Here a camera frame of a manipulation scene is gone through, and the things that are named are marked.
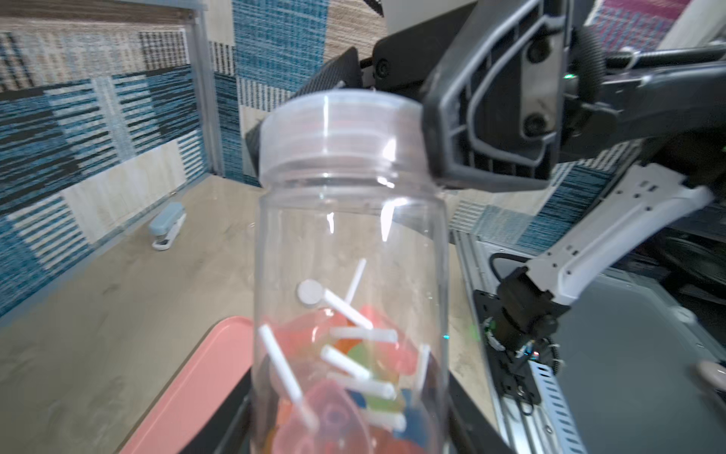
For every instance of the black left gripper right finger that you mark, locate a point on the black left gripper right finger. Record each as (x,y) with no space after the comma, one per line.
(469,431)

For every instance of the candy jar patterned lid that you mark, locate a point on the candy jar patterned lid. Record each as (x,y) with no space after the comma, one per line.
(350,313)

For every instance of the pink plastic tray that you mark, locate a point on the pink plastic tray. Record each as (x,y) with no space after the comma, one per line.
(198,390)

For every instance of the grey stapler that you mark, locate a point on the grey stapler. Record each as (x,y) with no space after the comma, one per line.
(166,226)

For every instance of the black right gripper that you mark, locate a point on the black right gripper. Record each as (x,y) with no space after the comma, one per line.
(490,74)

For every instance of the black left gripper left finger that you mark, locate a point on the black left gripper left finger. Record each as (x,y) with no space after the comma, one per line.
(228,431)

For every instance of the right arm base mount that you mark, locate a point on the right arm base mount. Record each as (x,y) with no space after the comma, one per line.
(516,322)

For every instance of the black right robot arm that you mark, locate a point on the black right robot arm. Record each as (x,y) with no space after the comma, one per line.
(677,100)

